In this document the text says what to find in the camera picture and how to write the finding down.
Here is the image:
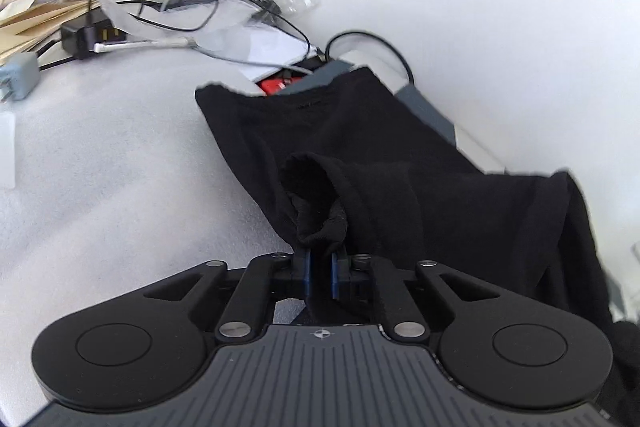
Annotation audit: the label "white cable with connector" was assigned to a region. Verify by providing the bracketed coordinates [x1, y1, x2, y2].
[94, 38, 193, 54]

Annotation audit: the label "grey-blue plug adapter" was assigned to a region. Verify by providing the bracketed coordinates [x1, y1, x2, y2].
[0, 53, 41, 104]

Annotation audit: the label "black power adapter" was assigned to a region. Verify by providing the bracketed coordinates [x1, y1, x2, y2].
[61, 13, 128, 59]

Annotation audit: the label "black long-sleeved shirt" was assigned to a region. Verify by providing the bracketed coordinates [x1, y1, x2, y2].
[195, 66, 640, 427]

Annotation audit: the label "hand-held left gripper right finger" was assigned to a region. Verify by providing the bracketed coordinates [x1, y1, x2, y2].
[330, 249, 501, 342]

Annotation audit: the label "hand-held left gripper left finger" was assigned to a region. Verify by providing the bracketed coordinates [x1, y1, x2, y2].
[142, 249, 315, 342]

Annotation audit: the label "geometric patterned mat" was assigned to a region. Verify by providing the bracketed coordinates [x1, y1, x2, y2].
[320, 49, 506, 175]

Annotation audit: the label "brown cardboard envelopes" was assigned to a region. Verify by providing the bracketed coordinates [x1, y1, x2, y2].
[0, 0, 103, 58]

